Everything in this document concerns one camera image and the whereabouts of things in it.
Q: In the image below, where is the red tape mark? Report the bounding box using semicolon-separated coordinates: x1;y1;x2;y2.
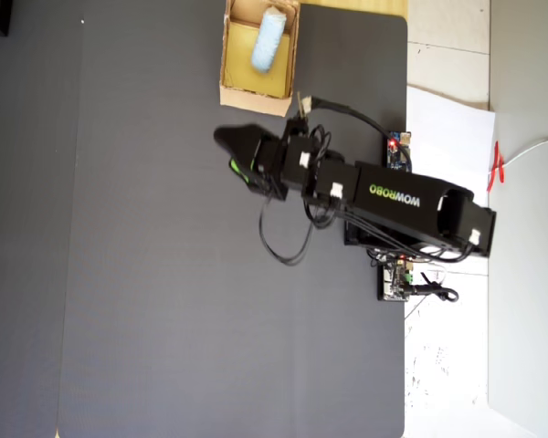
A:
485;141;507;195

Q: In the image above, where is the white paper sheet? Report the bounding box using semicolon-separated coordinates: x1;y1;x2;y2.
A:
403;84;498;438

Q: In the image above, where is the black power plug cable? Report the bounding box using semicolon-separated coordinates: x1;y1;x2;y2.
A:
408;281;460;304

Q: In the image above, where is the light grey board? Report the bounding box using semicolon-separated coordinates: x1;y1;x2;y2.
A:
487;109;548;438

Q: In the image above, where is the white cable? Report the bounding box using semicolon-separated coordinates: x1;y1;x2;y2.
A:
501;135;548;169

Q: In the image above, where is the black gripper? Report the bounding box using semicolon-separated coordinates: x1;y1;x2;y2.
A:
213;123;290;203

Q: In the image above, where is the open cardboard box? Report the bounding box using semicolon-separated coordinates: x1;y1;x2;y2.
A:
218;0;302;118

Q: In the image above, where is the blue circuit board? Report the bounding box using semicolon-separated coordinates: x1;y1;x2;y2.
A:
385;130;415;172

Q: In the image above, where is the thin black looped servo cable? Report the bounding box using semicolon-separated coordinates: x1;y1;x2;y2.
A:
257;193;316;268

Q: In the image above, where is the light blue yarn-wrapped block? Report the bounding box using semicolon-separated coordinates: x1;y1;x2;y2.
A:
249;6;288;74

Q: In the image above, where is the black motor controller board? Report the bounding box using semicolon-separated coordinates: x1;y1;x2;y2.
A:
375;256;417;303

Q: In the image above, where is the dark grey textured mat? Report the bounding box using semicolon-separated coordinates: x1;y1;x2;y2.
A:
57;2;410;438

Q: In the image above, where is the thick black camera cable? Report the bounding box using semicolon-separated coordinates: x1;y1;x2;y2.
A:
308;95;415;151

